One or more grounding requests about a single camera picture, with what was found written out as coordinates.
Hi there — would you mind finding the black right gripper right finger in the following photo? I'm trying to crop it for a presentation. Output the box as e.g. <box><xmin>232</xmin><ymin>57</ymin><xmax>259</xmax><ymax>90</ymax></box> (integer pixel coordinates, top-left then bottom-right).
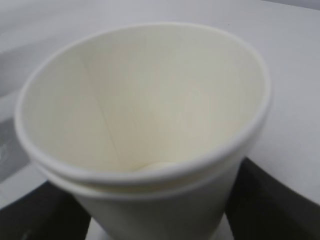
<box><xmin>225</xmin><ymin>158</ymin><xmax>320</xmax><ymax>240</ymax></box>

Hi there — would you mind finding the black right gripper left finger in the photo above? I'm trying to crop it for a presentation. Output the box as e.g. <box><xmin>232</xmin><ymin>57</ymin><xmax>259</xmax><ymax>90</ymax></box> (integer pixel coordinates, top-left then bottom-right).
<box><xmin>0</xmin><ymin>182</ymin><xmax>91</xmax><ymax>240</ymax></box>

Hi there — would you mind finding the white paper cup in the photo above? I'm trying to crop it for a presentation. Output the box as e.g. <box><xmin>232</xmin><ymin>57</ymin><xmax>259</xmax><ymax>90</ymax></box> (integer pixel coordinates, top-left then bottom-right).
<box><xmin>14</xmin><ymin>22</ymin><xmax>272</xmax><ymax>240</ymax></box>

